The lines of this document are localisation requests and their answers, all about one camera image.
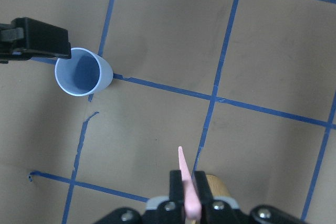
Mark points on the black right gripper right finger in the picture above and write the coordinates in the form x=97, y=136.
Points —
x=202, y=187

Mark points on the bamboo chopstick holder cup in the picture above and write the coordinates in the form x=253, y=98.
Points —
x=217, y=186

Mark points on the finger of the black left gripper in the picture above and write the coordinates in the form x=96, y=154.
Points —
x=25, y=38

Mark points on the light blue plastic cup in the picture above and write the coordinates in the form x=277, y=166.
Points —
x=85, y=73

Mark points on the pink chopstick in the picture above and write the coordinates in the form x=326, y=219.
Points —
x=192, y=204

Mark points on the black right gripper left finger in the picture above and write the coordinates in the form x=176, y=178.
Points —
x=176, y=189

